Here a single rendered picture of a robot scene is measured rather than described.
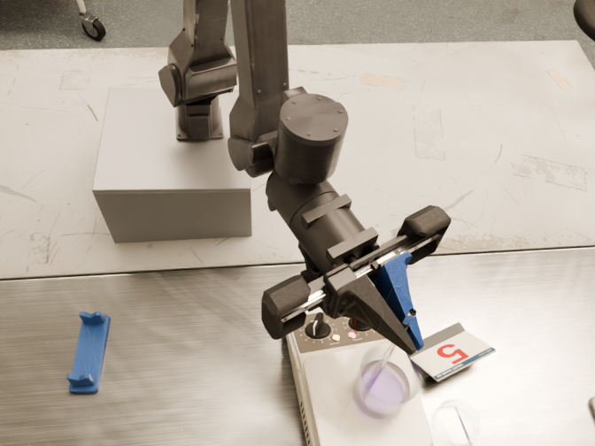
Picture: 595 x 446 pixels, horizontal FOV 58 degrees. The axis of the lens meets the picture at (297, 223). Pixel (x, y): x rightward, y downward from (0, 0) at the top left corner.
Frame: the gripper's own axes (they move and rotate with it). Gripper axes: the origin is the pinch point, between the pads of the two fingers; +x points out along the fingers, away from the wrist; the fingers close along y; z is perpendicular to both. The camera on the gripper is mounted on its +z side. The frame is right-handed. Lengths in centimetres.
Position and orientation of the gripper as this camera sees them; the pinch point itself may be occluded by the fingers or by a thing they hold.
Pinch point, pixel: (392, 316)
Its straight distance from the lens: 47.1
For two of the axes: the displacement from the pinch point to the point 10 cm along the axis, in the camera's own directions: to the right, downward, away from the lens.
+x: 5.2, 7.3, -4.4
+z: -0.6, 5.4, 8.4
